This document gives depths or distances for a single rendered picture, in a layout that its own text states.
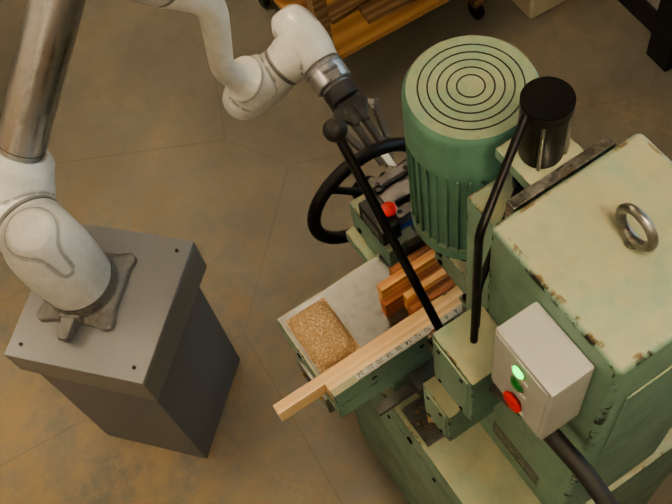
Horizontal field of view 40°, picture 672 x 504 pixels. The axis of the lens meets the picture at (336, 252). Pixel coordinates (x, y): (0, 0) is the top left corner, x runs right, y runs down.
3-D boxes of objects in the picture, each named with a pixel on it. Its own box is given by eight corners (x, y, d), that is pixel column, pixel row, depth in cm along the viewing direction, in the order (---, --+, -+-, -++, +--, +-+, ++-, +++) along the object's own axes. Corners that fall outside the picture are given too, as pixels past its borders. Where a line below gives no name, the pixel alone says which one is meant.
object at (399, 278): (468, 244, 174) (469, 224, 167) (474, 250, 173) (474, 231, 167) (379, 302, 171) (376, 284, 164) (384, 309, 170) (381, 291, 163)
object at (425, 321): (594, 215, 174) (598, 201, 170) (602, 222, 173) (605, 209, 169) (327, 392, 164) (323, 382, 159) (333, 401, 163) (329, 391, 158)
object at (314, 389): (529, 246, 172) (530, 236, 169) (535, 254, 172) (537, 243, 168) (276, 412, 163) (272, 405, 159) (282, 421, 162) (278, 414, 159)
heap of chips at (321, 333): (323, 297, 172) (321, 290, 170) (360, 348, 167) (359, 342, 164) (284, 321, 171) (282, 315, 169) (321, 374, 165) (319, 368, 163)
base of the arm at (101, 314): (30, 338, 199) (17, 328, 194) (65, 246, 208) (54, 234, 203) (106, 350, 194) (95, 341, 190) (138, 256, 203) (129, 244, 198)
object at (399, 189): (408, 170, 176) (406, 153, 171) (442, 210, 171) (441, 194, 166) (350, 206, 174) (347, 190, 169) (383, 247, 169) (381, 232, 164)
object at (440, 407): (468, 378, 156) (469, 351, 145) (494, 411, 152) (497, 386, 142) (422, 410, 154) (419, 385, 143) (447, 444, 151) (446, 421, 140)
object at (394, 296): (490, 240, 174) (491, 226, 170) (496, 246, 173) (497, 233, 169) (381, 311, 170) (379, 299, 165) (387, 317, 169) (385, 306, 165)
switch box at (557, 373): (528, 352, 119) (537, 298, 105) (579, 414, 114) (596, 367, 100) (489, 378, 118) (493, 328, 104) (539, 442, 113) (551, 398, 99)
